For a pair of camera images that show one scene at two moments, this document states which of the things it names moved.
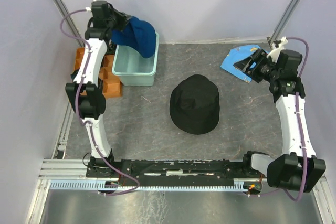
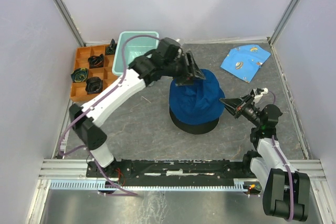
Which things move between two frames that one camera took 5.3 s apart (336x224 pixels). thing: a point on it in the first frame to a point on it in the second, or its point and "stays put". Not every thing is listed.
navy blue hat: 138,34 to 198,102
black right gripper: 259,59 to 238,103
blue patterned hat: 235,55 stays put
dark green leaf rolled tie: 111,48 stays put
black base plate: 178,170 stays put
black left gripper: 123,18 to 184,78
